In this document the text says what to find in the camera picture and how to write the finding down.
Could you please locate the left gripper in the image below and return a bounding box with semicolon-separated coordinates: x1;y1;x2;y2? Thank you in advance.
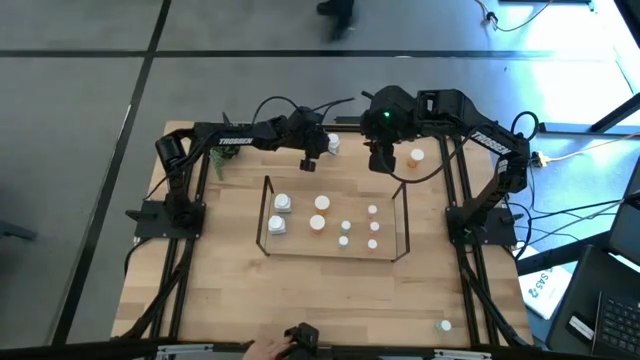
293;109;335;174

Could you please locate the green potted succulent plant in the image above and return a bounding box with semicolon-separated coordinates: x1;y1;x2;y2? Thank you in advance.
209;112;246;180

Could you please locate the silver bracket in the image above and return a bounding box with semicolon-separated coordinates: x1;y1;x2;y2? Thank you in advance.
432;348;494;360
155;343;215;358

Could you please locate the cable with black plug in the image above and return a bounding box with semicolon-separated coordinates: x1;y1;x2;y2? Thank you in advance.
473;0;554;34

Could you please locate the dark monitor screen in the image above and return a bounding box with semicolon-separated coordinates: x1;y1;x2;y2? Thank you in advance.
608;158;640;274

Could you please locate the black table stand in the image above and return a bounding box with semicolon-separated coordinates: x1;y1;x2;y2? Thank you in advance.
538;92;640;137

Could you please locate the white printed box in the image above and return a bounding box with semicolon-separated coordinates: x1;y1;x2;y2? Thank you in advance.
517;263;576;321

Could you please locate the black floor stand foot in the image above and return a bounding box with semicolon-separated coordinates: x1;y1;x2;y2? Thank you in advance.
0;219;39;242

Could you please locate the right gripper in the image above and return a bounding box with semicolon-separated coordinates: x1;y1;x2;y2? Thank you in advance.
359;84;419;175

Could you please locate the black aluminium table frame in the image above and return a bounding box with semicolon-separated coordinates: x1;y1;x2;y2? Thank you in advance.
119;119;534;351

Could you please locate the person's hand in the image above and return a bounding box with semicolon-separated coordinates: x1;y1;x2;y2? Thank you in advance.
243;335;294;360

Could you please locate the yellow extension cord plug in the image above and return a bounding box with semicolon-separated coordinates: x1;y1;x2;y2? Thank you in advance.
530;132;640;169

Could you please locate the black keyboard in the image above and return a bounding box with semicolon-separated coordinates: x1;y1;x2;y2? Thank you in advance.
592;291;640;359

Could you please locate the black device white label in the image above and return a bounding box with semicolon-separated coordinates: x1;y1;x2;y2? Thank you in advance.
564;311;597;344

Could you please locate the black rig beam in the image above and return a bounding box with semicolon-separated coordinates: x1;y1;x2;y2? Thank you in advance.
0;338;640;360

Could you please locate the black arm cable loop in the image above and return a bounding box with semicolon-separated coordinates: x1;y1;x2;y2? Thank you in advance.
251;95;357;126

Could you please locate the person's dark shoe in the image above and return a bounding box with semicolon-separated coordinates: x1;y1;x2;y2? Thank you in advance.
315;0;351;16

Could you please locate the black side desk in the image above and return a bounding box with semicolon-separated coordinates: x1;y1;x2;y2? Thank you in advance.
544;244;640;360

